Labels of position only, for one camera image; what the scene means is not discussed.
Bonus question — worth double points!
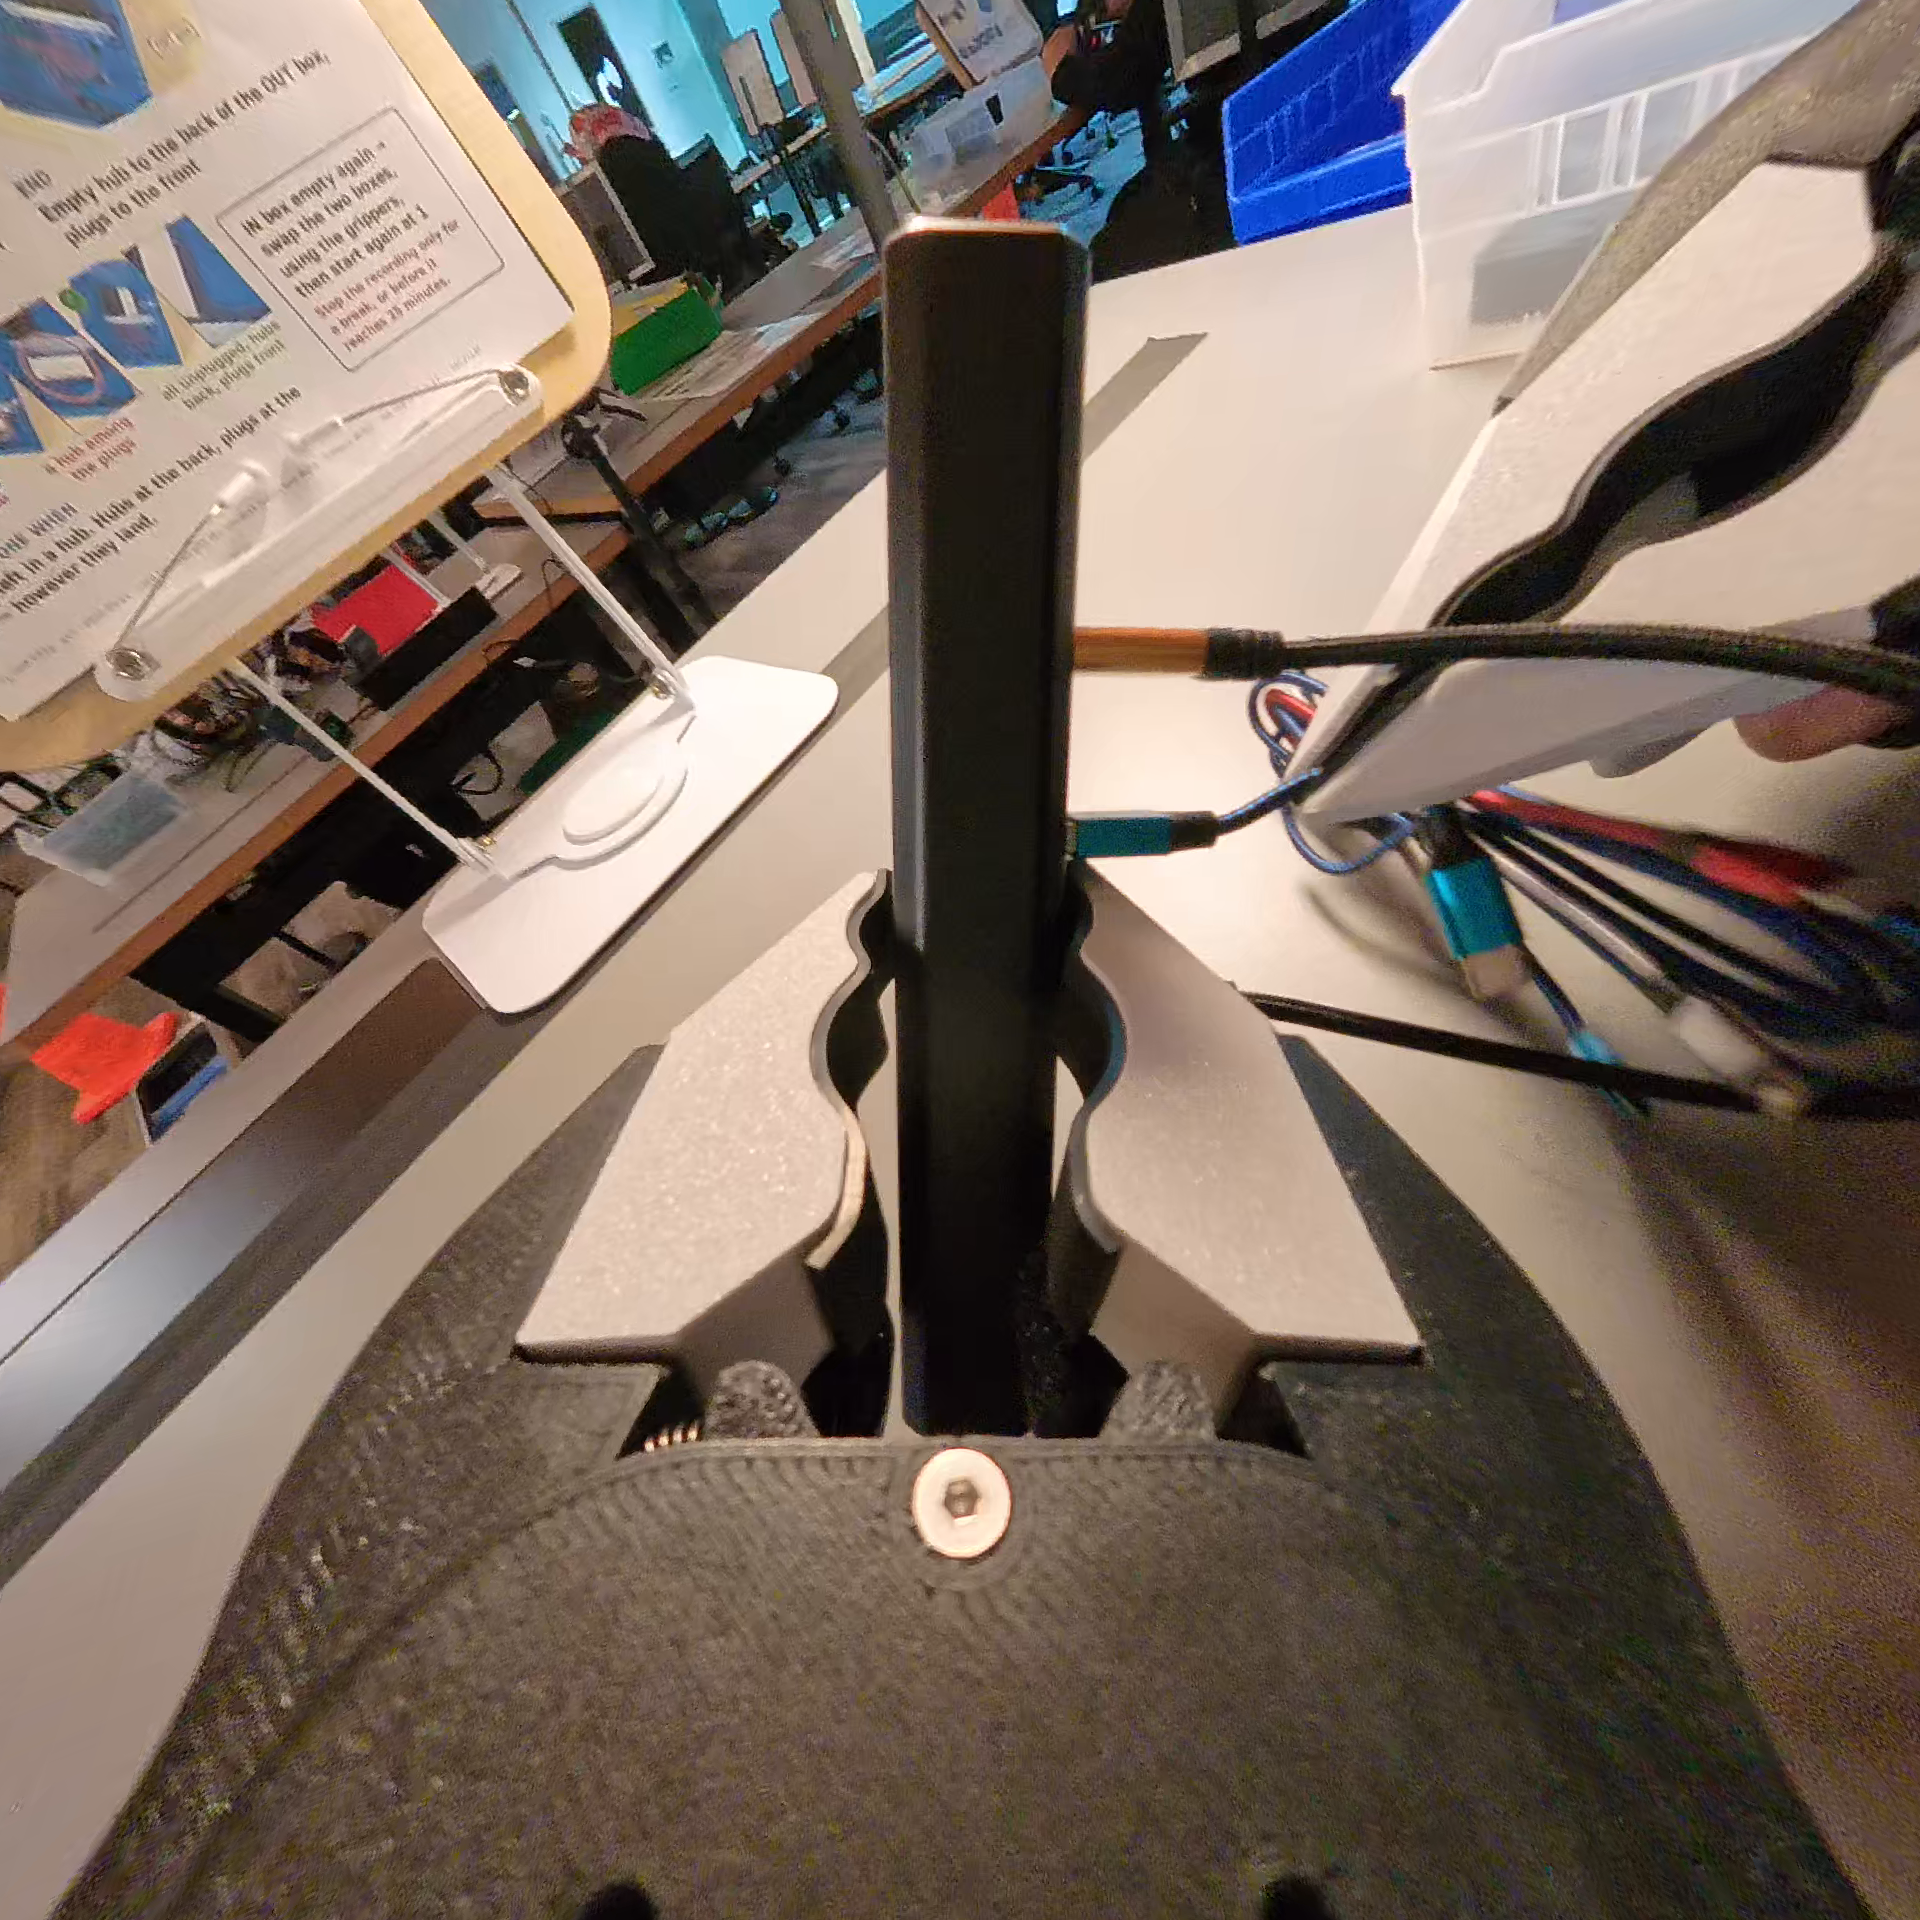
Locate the cardboard clipboard with paper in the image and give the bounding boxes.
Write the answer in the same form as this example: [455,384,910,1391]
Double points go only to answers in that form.
[0,0,615,770]

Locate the blue plastic bin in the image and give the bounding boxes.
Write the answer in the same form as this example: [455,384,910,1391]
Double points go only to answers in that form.
[1222,0,1465,248]

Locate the orange traffic cone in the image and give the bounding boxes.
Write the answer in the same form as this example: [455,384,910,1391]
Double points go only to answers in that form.
[29,1007,178,1127]

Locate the white poster board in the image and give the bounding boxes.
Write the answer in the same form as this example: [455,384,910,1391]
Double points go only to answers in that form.
[914,0,1050,84]

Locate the blue braided cable teal plug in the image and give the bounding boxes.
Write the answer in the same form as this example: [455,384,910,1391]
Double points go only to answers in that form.
[1066,680,1441,886]

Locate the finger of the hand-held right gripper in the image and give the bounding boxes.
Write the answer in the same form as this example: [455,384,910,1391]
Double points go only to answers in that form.
[1294,344,1920,830]
[1430,158,1920,632]

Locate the grey metal pole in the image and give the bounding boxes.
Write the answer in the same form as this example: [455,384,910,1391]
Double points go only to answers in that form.
[783,0,902,255]

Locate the clear plastic bin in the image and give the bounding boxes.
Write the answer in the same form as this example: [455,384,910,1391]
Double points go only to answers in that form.
[1391,0,1862,372]

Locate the green bin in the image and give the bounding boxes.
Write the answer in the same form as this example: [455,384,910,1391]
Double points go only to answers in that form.
[607,277,725,394]

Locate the red flat box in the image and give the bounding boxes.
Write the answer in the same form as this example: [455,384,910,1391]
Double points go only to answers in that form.
[306,562,442,662]

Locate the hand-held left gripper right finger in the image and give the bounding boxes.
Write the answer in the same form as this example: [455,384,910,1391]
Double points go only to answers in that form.
[1041,862,1423,1426]

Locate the slim black USB hub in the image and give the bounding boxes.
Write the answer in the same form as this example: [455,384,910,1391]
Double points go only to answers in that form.
[879,215,1096,1439]

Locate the dark blue braided cable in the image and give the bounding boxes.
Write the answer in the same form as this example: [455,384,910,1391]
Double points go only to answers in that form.
[1410,809,1920,1081]

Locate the person's right hand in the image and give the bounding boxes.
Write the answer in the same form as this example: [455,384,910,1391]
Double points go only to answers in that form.
[1733,680,1920,767]

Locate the long wooden workbench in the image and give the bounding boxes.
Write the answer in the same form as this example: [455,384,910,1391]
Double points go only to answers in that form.
[470,89,1096,527]

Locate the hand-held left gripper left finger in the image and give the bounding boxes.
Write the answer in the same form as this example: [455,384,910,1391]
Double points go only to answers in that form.
[513,870,895,1420]

